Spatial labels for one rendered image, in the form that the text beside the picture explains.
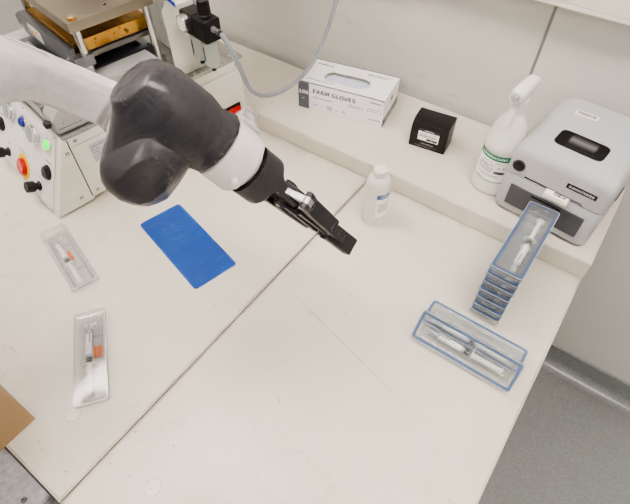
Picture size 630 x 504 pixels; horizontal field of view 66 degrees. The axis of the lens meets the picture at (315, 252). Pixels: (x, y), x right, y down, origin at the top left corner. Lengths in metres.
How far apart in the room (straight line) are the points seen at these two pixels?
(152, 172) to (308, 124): 0.70
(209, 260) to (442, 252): 0.48
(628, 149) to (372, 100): 0.54
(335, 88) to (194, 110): 0.70
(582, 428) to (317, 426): 1.15
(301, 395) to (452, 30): 0.89
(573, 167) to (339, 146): 0.51
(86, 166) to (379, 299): 0.68
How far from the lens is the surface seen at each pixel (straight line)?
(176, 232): 1.09
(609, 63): 1.21
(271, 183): 0.66
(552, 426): 1.79
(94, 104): 0.73
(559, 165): 1.00
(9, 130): 1.37
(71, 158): 1.15
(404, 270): 1.00
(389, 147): 1.20
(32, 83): 0.71
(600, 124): 1.12
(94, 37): 1.15
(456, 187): 1.13
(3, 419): 0.91
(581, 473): 1.78
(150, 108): 0.59
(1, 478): 0.94
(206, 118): 0.61
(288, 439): 0.83
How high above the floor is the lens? 1.54
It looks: 51 degrees down
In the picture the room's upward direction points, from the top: straight up
